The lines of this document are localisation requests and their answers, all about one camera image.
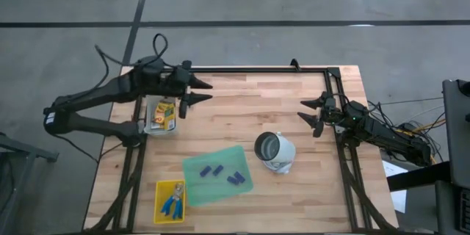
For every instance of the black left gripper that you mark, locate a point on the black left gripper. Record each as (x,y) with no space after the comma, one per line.
(178,81)

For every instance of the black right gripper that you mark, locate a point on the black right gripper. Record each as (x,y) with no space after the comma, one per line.
(327,112)

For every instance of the white cylindrical desk lamp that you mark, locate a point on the white cylindrical desk lamp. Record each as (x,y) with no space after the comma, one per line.
(279,150)

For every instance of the light grey plastic bin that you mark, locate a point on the light grey plastic bin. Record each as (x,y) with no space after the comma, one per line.
(148,117)

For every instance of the translucent green plastic bin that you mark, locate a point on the translucent green plastic bin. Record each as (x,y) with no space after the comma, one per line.
(220,191)

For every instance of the yellow plastic mesh basket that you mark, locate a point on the yellow plastic mesh basket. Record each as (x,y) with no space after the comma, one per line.
(159,191)

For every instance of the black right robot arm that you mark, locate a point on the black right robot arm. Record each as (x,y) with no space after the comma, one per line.
(385,136)

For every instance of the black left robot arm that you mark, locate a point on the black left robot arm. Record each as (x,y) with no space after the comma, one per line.
(110,90)

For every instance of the white paper sheet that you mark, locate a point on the white paper sheet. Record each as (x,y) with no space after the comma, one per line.
(394,170)

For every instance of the black support beam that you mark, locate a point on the black support beam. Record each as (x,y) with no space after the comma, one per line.
(418,176)

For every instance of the black equipment cabinet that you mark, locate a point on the black equipment cabinet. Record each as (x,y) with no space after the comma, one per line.
(457,136)

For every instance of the grey metal stand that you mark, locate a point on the grey metal stand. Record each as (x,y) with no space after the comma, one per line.
(22,147)

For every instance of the grey metal corner bracket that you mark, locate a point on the grey metal corner bracket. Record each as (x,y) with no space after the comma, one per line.
(338,129)

